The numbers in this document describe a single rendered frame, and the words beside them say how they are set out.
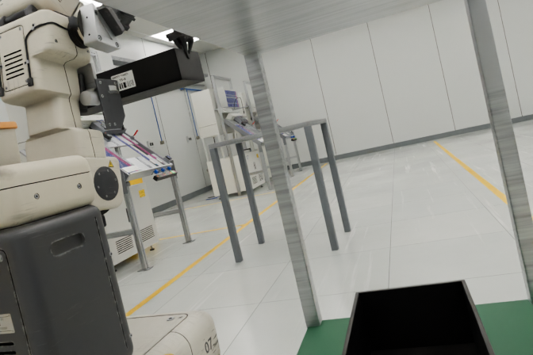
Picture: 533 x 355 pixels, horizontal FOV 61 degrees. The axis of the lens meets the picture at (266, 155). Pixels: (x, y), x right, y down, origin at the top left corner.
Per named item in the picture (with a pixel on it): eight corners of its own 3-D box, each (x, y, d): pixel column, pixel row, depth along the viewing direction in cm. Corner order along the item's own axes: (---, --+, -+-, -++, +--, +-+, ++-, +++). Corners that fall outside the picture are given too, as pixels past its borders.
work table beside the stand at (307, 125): (338, 250, 270) (308, 120, 268) (235, 262, 296) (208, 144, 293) (351, 230, 312) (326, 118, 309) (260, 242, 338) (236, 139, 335)
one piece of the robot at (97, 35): (97, 40, 124) (91, 1, 125) (83, 45, 126) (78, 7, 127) (121, 49, 133) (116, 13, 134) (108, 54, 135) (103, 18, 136)
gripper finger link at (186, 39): (182, 62, 166) (176, 38, 166) (198, 57, 164) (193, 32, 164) (172, 61, 160) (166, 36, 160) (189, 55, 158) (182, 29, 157)
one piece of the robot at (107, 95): (101, 129, 133) (83, 58, 133) (33, 148, 143) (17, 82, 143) (134, 127, 148) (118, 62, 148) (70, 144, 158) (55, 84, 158)
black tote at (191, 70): (57, 117, 174) (50, 89, 174) (89, 115, 191) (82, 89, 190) (182, 79, 154) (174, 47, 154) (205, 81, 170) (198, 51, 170)
